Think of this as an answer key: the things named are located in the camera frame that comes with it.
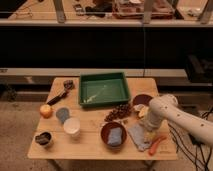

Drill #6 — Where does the grey towel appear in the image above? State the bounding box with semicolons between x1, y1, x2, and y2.
127;123;151;152

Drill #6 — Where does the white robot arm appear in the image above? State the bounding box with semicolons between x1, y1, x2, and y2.
143;94;213;148

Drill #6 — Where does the green plastic tray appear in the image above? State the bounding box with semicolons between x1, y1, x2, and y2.
78;72;131;108

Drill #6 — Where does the bunch of dark grapes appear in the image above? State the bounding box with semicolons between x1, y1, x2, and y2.
104;103;132;122

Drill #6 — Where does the dark red bowl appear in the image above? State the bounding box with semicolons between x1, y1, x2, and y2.
132;94;152;106

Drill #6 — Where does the pale food piece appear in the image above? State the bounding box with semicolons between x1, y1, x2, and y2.
133;104;149;118

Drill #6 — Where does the wooden folding table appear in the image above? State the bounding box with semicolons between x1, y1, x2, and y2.
28;77;177;161

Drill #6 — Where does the brown bowl with sponge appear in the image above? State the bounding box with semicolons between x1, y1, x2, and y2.
100;122;127;148

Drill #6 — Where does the blue sponge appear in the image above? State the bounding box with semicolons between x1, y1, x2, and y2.
107;127;122;147

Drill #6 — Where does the white cup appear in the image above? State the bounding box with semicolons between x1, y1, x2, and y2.
63;117;80;137

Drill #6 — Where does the orange apple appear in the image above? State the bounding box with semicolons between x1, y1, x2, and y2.
39;104;53;118

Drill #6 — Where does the orange carrot toy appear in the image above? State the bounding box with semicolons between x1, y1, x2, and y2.
148;136;167;156

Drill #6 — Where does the small dark filled cup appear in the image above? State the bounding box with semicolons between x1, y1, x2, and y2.
35;132;53;148

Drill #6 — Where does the dark handled tool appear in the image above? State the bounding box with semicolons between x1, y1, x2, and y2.
47;80;74;106

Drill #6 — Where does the black cable bundle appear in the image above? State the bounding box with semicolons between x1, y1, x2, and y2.
168;106;213;171

